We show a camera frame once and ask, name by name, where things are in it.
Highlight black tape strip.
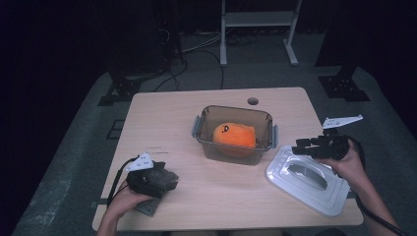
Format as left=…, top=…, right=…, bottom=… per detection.
left=89, top=198, right=113, bottom=209

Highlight grey fuzzy cloth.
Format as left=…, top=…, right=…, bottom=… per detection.
left=134, top=160, right=180, bottom=218

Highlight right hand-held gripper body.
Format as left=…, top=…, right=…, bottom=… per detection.
left=313, top=114, right=364, bottom=161

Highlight white floor cables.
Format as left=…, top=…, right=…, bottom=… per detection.
left=178, top=30, right=224, bottom=55

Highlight black tape square on floor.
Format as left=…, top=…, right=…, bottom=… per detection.
left=106, top=119, right=126, bottom=141

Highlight white lid with grey handle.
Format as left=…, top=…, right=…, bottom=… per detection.
left=265, top=145, right=351, bottom=218

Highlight white metal stand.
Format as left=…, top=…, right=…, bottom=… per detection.
left=219, top=0, right=303, bottom=68

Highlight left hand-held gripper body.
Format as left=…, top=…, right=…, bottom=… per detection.
left=125, top=152, right=180, bottom=200

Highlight orange plush toy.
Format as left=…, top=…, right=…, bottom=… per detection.
left=211, top=121, right=258, bottom=158

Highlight black stand base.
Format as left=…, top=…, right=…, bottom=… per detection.
left=97, top=67, right=171, bottom=107
left=317, top=63, right=372, bottom=103

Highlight right hand-held gripper cable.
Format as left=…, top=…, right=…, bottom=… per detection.
left=346, top=135, right=409, bottom=236

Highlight person's right hand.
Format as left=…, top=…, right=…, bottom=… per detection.
left=315, top=140, right=367, bottom=186

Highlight transparent storage box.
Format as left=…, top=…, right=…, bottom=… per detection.
left=191, top=104, right=280, bottom=166

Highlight left hand-held gripper cable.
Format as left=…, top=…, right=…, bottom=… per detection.
left=106, top=155, right=142, bottom=208

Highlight hand-held gripper cable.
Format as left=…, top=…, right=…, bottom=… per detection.
left=106, top=155, right=142, bottom=208
left=346, top=135, right=409, bottom=236

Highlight black floor cable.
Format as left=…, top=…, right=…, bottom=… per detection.
left=153, top=48, right=226, bottom=92

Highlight person's left hand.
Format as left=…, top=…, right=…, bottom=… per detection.
left=105, top=188, right=154, bottom=221

